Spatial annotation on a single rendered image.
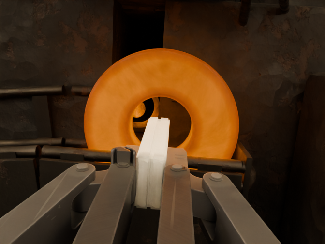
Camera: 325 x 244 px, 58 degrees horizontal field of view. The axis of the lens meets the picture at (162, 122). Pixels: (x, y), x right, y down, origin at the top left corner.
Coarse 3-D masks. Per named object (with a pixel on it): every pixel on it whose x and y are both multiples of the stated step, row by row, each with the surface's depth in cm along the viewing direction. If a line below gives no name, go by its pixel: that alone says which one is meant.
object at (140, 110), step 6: (144, 102) 38; (150, 102) 39; (138, 108) 38; (144, 108) 38; (150, 108) 39; (138, 114) 38; (144, 114) 38; (150, 114) 39; (138, 120) 39; (144, 120) 39
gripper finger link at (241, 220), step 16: (208, 176) 14; (224, 176) 14; (208, 192) 13; (224, 192) 12; (224, 208) 11; (240, 208) 11; (208, 224) 13; (224, 224) 11; (240, 224) 10; (256, 224) 10; (208, 240) 13; (224, 240) 11; (240, 240) 10; (256, 240) 10; (272, 240) 10
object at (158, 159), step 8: (160, 120) 21; (168, 120) 21; (160, 128) 19; (168, 128) 19; (160, 136) 17; (168, 136) 20; (160, 144) 16; (152, 152) 15; (160, 152) 15; (152, 160) 15; (160, 160) 14; (152, 168) 15; (160, 168) 15; (152, 176) 15; (160, 176) 15; (152, 184) 15; (160, 184) 15; (152, 192) 15; (160, 192) 15; (152, 200) 15; (160, 200) 15; (152, 208) 15; (160, 208) 15
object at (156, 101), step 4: (156, 100) 39; (156, 104) 39; (156, 108) 39; (156, 112) 40; (152, 116) 40; (156, 116) 40; (136, 124) 40; (140, 124) 40; (144, 124) 40; (136, 128) 40; (140, 128) 40; (144, 128) 40
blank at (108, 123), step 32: (128, 64) 27; (160, 64) 27; (192, 64) 27; (96, 96) 28; (128, 96) 28; (160, 96) 28; (192, 96) 28; (224, 96) 28; (96, 128) 29; (128, 128) 29; (192, 128) 29; (224, 128) 28
